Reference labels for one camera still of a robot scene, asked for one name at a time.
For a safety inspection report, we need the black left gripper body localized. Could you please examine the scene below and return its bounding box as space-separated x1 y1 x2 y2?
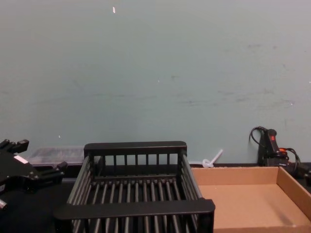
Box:
0 148 41 195

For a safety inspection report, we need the clear plastic case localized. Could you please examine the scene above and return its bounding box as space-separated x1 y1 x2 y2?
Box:
28 146 85 167

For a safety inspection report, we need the black table cloth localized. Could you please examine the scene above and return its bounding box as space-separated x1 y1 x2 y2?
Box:
0 164 311 233

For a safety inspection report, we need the shallow brown cardboard tray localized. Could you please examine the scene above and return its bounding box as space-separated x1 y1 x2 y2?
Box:
190 166 311 233

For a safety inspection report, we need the black rack with steel bars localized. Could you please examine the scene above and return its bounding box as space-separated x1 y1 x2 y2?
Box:
52 140 216 233

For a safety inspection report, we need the black corded tool red switch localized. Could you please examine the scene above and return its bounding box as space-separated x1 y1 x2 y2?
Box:
249 126 302 178

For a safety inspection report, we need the plain pale wall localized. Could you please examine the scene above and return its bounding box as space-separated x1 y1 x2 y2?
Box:
0 0 311 168

